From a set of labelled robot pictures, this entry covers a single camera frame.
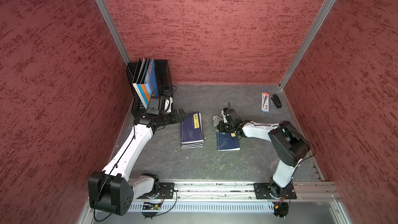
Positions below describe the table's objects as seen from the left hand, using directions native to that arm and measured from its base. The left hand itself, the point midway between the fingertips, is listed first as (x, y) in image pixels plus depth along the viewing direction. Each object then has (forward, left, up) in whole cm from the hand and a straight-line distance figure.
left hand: (178, 119), depth 80 cm
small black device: (+25, -65, -15) cm, 72 cm away
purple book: (0, -6, -13) cm, 14 cm away
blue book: (-5, -27, -17) cm, 32 cm away
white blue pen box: (+21, -57, -17) cm, 63 cm away
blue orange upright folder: (+17, +16, +11) cm, 26 cm away
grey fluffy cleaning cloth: (+7, -21, -13) cm, 26 cm away
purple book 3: (-8, -7, -17) cm, 20 cm away
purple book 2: (-7, -8, -16) cm, 19 cm away
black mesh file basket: (+39, +16, -12) cm, 44 cm away
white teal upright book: (+14, +21, +13) cm, 28 cm away
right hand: (+4, -23, -18) cm, 30 cm away
